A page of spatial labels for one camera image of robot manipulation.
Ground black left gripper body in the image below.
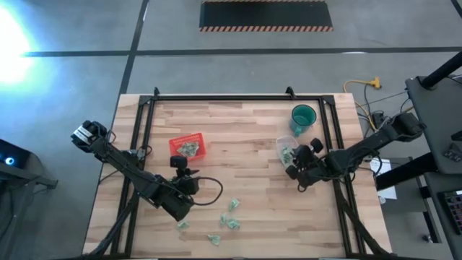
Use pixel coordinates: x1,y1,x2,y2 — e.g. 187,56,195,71
154,155,200,222

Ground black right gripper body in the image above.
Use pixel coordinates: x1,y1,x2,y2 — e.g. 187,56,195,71
285,137,328,187

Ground orange plastic basket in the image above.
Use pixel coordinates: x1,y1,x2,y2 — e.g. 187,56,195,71
168,132,208,162

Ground clear plastic container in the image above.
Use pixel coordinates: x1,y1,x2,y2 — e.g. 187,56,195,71
276,135,300,168

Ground teal green cup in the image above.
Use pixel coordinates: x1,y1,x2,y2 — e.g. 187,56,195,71
289,104,318,138

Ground white paper sheet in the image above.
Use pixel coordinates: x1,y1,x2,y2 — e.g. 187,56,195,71
370,158,398,202

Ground black power strip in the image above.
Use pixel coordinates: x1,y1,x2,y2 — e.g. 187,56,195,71
371,110,385,129

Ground black cart beam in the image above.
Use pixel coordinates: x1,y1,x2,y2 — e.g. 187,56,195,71
374,151,438,191

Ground grey cart top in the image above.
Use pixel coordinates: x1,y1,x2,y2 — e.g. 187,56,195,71
404,74,462,175

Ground black keyboard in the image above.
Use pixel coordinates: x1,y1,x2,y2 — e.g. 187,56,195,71
438,189,462,235

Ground black hazard-striped floor mat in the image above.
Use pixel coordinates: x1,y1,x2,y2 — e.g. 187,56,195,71
199,0,334,33

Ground black pole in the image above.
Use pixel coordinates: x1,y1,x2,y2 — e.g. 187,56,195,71
420,50,462,90

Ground black device with blue light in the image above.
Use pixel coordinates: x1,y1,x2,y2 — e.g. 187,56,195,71
0,139,32,169

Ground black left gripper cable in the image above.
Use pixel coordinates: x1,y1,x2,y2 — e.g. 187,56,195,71
191,175,225,207

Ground black metal table frame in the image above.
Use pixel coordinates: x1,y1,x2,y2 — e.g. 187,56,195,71
81,86,394,260

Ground yellow extension cord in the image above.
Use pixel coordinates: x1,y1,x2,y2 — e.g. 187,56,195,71
342,77,383,131

